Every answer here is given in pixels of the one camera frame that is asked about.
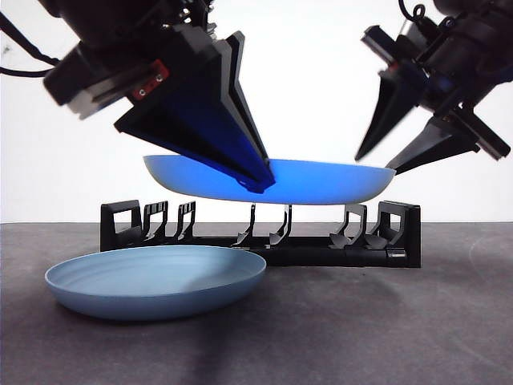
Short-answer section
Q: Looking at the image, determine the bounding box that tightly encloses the green round plate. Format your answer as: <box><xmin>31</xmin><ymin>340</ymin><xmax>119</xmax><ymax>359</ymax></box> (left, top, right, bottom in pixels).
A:
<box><xmin>143</xmin><ymin>153</ymin><xmax>397</xmax><ymax>206</ymax></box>

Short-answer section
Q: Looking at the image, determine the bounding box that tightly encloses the blue round plate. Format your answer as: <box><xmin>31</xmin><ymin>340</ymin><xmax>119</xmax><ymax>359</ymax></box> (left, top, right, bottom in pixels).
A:
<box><xmin>44</xmin><ymin>245</ymin><xmax>268</xmax><ymax>322</ymax></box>

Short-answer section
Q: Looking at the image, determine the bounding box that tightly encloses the black plastic plate rack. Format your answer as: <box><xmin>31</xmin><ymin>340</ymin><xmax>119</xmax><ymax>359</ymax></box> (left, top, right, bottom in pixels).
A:
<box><xmin>99</xmin><ymin>199</ymin><xmax>422</xmax><ymax>269</ymax></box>

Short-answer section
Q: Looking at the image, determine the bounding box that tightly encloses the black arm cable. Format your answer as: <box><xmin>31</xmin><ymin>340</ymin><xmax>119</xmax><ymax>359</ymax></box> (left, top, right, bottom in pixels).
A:
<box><xmin>0</xmin><ymin>10</ymin><xmax>61</xmax><ymax>67</ymax></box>

